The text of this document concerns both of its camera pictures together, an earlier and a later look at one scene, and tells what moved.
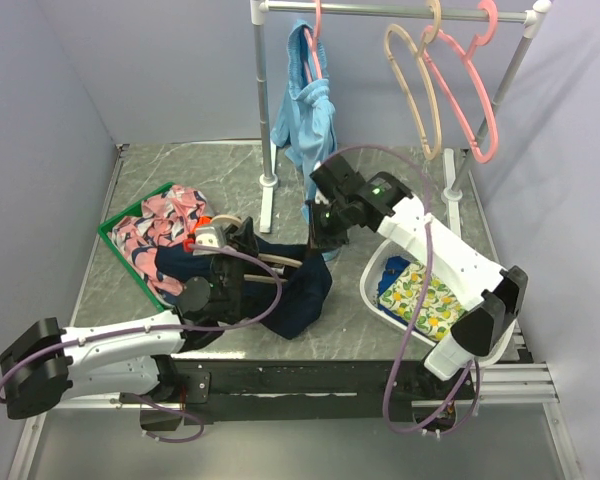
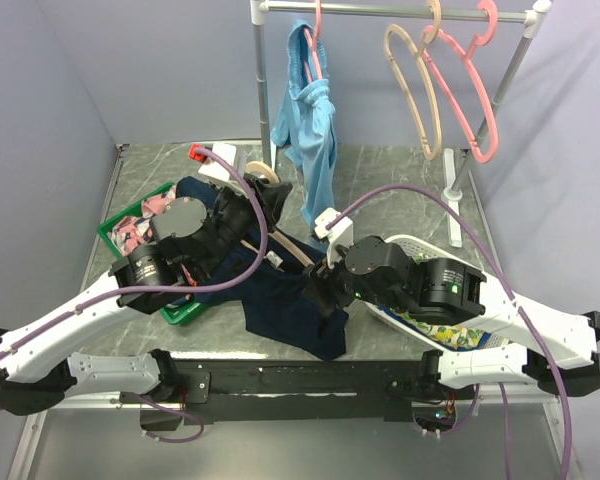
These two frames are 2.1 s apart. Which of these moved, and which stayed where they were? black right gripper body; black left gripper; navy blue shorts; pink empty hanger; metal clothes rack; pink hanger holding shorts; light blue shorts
Moved: navy blue shorts; black right gripper body; black left gripper
Stayed: pink empty hanger; metal clothes rack; pink hanger holding shorts; light blue shorts
